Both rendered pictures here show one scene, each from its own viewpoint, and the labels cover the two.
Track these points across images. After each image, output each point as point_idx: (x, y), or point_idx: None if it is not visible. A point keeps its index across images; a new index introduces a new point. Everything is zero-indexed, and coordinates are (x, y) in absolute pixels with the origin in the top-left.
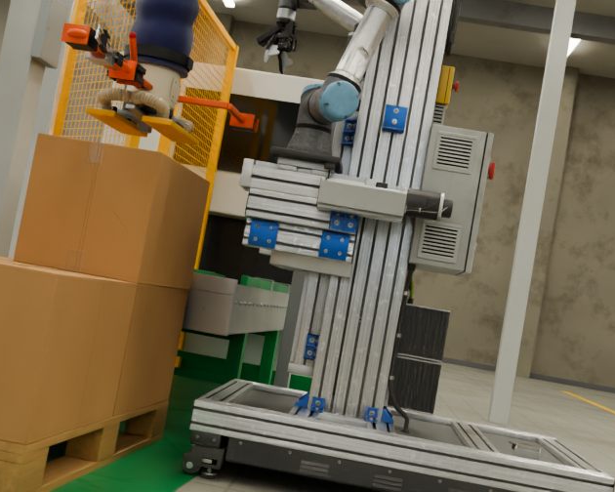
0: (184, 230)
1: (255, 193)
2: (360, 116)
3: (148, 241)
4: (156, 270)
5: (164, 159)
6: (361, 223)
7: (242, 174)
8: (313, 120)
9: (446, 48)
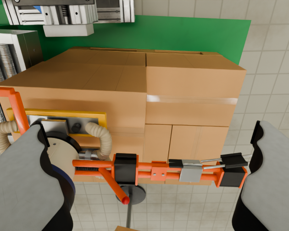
0: (69, 73)
1: (92, 15)
2: None
3: (140, 72)
4: (117, 67)
5: (137, 90)
6: None
7: (91, 32)
8: None
9: None
